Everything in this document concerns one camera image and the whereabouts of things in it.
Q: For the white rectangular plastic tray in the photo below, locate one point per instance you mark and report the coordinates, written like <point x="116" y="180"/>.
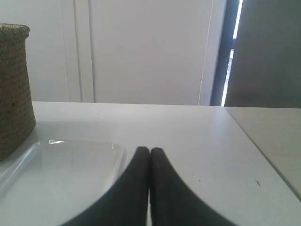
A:
<point x="54" y="181"/>

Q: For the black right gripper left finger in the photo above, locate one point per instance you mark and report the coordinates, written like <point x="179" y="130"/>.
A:
<point x="126" y="202"/>

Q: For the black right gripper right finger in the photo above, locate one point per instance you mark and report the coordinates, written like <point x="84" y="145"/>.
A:
<point x="172" y="203"/>

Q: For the brown woven wicker basket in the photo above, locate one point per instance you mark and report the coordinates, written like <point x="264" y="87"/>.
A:
<point x="17" y="119"/>

